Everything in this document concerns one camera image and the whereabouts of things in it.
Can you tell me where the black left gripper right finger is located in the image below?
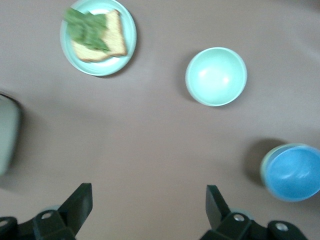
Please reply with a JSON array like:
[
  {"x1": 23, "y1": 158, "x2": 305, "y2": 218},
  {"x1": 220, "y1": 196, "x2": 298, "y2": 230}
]
[{"x1": 199, "y1": 184, "x2": 309, "y2": 240}]

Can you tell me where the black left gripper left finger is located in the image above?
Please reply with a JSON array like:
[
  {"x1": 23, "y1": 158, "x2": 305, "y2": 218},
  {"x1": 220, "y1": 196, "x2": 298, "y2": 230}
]
[{"x1": 0, "y1": 182, "x2": 94, "y2": 240}]

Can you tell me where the blue bowl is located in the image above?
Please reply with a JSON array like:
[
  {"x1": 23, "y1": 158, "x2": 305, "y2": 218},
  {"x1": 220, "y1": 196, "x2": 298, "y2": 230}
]
[{"x1": 264, "y1": 145, "x2": 320, "y2": 203}]

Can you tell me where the silver toaster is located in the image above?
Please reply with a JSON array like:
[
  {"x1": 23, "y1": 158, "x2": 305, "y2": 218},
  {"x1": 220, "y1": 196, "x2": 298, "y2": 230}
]
[{"x1": 0, "y1": 92, "x2": 21, "y2": 176}]

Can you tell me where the brown table cloth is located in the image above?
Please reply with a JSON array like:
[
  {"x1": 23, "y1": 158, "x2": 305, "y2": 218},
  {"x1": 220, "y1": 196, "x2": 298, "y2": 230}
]
[{"x1": 0, "y1": 0, "x2": 320, "y2": 240}]

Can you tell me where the light green plate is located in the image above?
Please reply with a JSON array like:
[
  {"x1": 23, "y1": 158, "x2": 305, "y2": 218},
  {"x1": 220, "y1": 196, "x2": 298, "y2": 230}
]
[{"x1": 59, "y1": 0, "x2": 138, "y2": 77}]

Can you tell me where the green lettuce leaf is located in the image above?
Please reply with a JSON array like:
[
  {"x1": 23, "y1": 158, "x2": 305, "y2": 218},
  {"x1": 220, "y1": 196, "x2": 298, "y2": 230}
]
[{"x1": 63, "y1": 6, "x2": 111, "y2": 53}]

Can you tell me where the brown bread slice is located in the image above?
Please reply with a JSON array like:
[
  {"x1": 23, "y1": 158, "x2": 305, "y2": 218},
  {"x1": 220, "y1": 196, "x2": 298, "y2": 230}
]
[{"x1": 70, "y1": 8, "x2": 129, "y2": 64}]

